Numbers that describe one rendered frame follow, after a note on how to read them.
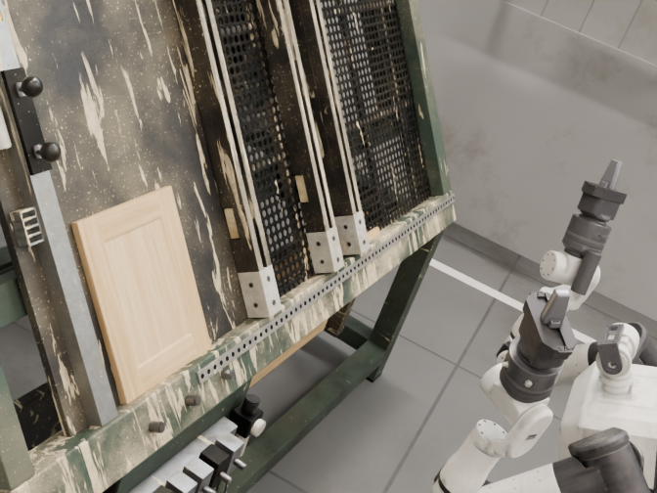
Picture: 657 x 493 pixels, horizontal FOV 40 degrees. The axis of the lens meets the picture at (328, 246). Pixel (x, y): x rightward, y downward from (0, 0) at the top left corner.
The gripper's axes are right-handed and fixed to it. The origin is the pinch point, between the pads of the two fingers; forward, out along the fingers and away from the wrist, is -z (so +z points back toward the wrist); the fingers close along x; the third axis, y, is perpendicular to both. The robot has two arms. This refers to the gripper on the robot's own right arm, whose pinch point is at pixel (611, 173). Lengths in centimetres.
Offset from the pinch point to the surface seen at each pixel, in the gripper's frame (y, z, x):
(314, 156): 87, 25, 9
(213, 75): 78, 10, 54
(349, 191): 88, 33, -9
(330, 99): 96, 9, 2
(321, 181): 84, 31, 6
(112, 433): 35, 82, 79
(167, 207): 65, 41, 64
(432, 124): 124, 9, -71
